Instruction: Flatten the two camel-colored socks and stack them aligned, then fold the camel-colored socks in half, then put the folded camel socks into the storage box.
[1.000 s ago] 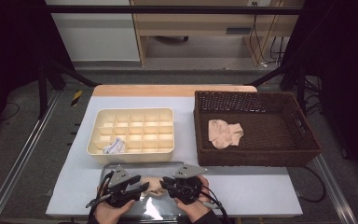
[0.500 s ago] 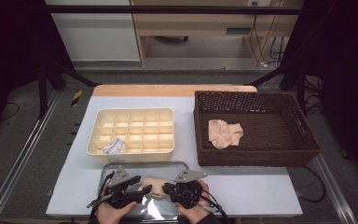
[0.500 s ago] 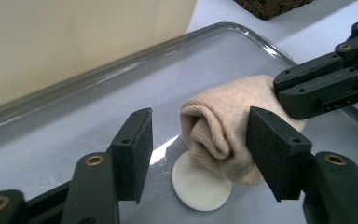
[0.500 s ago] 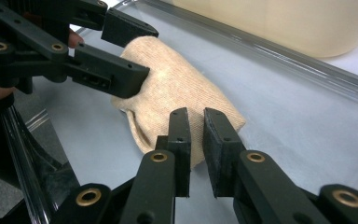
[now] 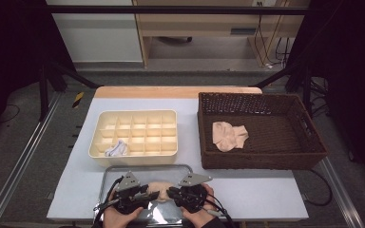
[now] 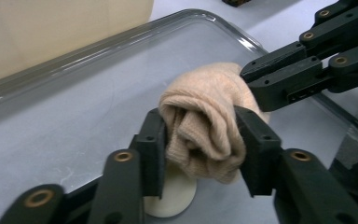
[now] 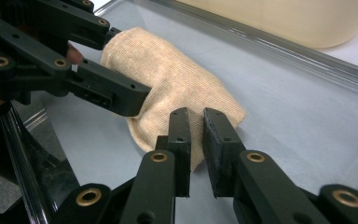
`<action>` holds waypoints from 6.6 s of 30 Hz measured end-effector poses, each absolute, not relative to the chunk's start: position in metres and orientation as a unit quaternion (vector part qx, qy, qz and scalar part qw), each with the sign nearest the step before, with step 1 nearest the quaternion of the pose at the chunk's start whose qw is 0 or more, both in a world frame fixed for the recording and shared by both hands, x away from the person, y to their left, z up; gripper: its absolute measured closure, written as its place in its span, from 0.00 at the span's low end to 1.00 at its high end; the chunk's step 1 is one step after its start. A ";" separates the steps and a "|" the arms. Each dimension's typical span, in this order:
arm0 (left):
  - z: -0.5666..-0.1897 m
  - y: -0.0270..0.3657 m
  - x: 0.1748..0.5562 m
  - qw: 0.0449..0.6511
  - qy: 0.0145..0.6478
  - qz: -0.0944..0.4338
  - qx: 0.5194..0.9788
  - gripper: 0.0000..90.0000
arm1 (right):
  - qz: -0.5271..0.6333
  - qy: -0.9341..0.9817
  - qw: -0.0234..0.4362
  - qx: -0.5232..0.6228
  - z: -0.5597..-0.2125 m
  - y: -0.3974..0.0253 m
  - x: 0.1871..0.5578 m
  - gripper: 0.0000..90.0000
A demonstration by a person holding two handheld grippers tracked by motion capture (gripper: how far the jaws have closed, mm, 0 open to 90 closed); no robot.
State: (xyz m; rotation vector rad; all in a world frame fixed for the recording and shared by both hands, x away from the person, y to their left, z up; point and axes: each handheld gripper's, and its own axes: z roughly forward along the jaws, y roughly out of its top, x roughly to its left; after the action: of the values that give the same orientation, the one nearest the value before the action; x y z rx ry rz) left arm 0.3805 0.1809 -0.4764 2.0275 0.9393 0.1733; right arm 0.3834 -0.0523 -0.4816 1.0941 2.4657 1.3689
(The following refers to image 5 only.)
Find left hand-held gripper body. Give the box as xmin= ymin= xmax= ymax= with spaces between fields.
xmin=93 ymin=170 xmax=150 ymax=215

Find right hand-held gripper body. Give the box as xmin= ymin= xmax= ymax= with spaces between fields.
xmin=178 ymin=172 xmax=213 ymax=214

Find beige sock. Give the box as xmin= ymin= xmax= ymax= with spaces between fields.
xmin=212 ymin=121 xmax=250 ymax=153
xmin=146 ymin=180 xmax=176 ymax=202

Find clear lid with round knob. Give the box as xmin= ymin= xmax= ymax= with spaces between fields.
xmin=93 ymin=163 xmax=197 ymax=228

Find cream divided storage box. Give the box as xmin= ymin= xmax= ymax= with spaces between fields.
xmin=88 ymin=108 xmax=179 ymax=166

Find brown woven basket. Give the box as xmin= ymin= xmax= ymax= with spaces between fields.
xmin=197 ymin=91 xmax=329 ymax=171

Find person's right hand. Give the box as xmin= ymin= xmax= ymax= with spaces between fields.
xmin=180 ymin=183 xmax=219 ymax=228

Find person's left hand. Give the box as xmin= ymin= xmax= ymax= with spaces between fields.
xmin=103 ymin=189 xmax=145 ymax=228

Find black yellow striped tape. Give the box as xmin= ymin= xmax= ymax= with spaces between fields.
xmin=71 ymin=91 xmax=86 ymax=109

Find black metal stand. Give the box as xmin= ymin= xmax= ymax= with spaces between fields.
xmin=252 ymin=60 xmax=315 ymax=118
xmin=38 ymin=60 xmax=102 ymax=123

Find white cabinet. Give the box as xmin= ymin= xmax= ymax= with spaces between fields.
xmin=46 ymin=0 xmax=144 ymax=64

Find wooden desk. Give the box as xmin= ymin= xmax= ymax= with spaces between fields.
xmin=132 ymin=0 xmax=312 ymax=69

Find black crossbar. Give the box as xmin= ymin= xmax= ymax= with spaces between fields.
xmin=46 ymin=4 xmax=310 ymax=16

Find black curtain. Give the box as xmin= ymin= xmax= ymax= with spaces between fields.
xmin=286 ymin=0 xmax=365 ymax=188
xmin=0 ymin=0 xmax=77 ymax=150

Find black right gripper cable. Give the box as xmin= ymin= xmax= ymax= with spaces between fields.
xmin=202 ymin=192 xmax=236 ymax=228

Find aluminium rail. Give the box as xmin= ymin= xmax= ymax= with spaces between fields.
xmin=0 ymin=91 xmax=63 ymax=228
xmin=319 ymin=156 xmax=365 ymax=228

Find black floor cable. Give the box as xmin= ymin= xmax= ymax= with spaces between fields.
xmin=301 ymin=169 xmax=334 ymax=207

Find yellow cable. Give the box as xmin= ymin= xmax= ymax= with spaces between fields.
xmin=254 ymin=0 xmax=291 ymax=67

